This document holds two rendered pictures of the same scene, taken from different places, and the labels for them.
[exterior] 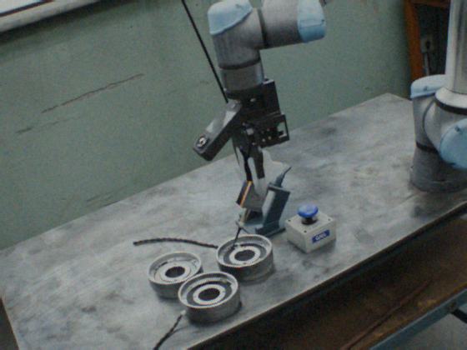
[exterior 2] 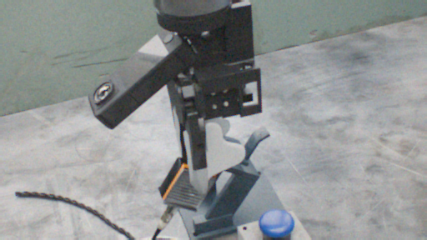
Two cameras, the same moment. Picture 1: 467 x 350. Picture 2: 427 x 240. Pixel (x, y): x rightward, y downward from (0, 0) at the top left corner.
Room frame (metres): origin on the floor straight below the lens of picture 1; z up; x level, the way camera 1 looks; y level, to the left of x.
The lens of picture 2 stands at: (0.52, -0.12, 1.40)
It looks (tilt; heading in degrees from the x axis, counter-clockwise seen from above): 32 degrees down; 11
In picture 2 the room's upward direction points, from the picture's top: 7 degrees counter-clockwise
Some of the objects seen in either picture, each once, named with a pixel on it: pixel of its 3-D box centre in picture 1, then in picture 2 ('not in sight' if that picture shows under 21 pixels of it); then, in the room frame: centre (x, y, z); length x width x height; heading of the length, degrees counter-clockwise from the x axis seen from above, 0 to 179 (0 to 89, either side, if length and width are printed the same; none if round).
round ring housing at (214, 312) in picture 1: (210, 297); not in sight; (0.94, 0.09, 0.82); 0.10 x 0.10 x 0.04
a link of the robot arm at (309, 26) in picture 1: (290, 21); not in sight; (1.11, -0.15, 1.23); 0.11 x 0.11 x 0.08; 87
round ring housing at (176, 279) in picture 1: (176, 275); not in sight; (1.03, 0.15, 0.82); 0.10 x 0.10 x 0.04
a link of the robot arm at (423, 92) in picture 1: (439, 107); not in sight; (1.21, -0.45, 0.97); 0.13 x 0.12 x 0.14; 177
